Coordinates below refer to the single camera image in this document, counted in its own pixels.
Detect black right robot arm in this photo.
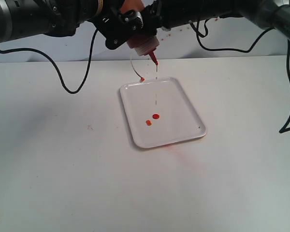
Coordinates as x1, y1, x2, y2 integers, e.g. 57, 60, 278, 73
141, 0, 290, 40

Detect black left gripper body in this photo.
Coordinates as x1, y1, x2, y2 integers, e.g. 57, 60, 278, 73
76, 0, 144, 50

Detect red sauce drops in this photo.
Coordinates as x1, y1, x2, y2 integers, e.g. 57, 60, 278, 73
152, 114, 160, 119

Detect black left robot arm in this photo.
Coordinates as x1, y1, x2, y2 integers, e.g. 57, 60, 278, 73
0, 0, 144, 49

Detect white paper backdrop sheet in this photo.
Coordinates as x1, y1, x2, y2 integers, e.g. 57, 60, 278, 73
0, 19, 290, 64

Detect red sauce squeeze bottle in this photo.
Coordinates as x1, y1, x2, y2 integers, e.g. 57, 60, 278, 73
120, 0, 159, 71

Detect small orange-red block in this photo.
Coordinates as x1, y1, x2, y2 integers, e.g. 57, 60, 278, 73
146, 120, 152, 126

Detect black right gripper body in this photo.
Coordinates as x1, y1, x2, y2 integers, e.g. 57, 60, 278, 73
141, 0, 198, 29

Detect black left camera cable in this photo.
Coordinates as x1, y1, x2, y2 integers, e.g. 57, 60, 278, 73
0, 29, 99, 94

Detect white rectangular plastic tray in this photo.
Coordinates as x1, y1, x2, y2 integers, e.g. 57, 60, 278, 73
119, 77, 207, 149

